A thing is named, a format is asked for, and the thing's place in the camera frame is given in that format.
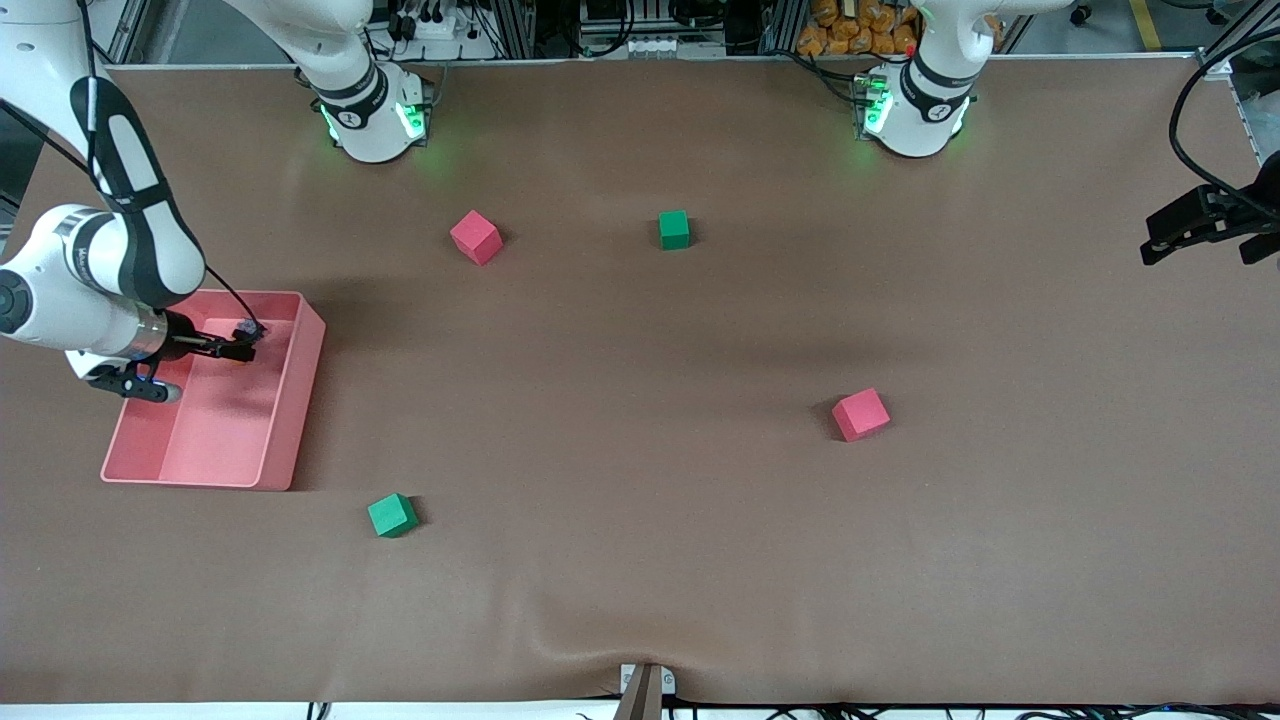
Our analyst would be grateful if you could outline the pink plastic bin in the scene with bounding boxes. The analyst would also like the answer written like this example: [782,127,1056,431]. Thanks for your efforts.
[100,288,327,492]

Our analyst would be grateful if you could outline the pink foam cube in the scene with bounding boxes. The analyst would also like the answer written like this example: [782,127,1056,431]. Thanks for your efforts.
[831,387,892,443]
[449,210,504,267]

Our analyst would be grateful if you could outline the white power strip with plugs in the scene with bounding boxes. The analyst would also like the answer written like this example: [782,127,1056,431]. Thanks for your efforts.
[385,0,471,43]

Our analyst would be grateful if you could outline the orange packaged goods pile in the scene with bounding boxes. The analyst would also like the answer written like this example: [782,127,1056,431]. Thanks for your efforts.
[796,0,922,58]

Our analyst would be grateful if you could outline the brown table mat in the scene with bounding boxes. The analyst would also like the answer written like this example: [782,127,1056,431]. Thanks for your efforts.
[0,55,1280,707]

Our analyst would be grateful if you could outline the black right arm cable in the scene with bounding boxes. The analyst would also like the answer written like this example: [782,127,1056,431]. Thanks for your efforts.
[75,0,269,336]

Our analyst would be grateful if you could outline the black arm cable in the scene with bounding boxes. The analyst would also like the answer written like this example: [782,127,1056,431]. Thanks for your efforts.
[75,0,269,336]
[1168,25,1280,216]

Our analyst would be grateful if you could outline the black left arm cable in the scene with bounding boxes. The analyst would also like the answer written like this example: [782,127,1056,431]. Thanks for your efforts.
[1168,25,1280,216]

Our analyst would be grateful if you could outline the aluminium frame strut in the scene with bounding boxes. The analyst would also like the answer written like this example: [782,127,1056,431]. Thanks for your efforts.
[1195,0,1280,71]

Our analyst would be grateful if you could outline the aluminium frame posts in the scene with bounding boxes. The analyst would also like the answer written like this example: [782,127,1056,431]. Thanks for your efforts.
[487,0,546,61]

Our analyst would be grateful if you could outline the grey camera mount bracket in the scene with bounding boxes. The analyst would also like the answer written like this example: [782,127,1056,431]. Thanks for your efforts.
[619,662,677,720]

